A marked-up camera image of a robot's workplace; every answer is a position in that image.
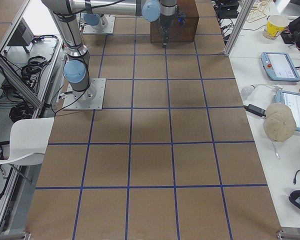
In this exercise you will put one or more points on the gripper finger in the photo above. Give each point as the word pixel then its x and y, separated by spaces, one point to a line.
pixel 166 38
pixel 163 38

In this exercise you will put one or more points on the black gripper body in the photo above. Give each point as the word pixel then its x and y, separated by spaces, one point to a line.
pixel 164 24

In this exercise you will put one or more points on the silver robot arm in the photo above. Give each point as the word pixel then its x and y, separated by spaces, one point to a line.
pixel 95 20
pixel 64 13

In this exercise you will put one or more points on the white light bulb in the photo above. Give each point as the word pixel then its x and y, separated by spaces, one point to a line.
pixel 247 91

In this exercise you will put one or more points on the yellow popcorn paper cup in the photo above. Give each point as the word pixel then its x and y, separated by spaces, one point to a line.
pixel 275 25

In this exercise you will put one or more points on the black power adapter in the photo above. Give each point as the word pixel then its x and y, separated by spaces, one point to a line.
pixel 255 110

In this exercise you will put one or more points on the blue teach pendant far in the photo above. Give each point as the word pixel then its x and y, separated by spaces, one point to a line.
pixel 279 67

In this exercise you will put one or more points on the blue teach pendant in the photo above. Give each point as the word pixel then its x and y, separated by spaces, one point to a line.
pixel 279 67
pixel 292 100

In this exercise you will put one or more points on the beige baseball cap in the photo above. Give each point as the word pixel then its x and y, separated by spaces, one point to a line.
pixel 279 124

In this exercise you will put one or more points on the blue teach pendant near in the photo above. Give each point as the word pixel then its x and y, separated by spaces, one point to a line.
pixel 292 100

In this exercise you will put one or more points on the white plastic chair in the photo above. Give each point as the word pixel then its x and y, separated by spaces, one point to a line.
pixel 28 141

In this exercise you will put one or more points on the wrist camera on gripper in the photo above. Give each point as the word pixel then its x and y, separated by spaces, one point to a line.
pixel 181 17

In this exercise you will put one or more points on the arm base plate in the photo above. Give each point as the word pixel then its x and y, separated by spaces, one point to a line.
pixel 92 99
pixel 89 30

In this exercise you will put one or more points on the aluminium frame post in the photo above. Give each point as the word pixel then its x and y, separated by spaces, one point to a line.
pixel 241 19

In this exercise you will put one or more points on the gold wire rack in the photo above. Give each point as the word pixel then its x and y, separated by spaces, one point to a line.
pixel 258 10

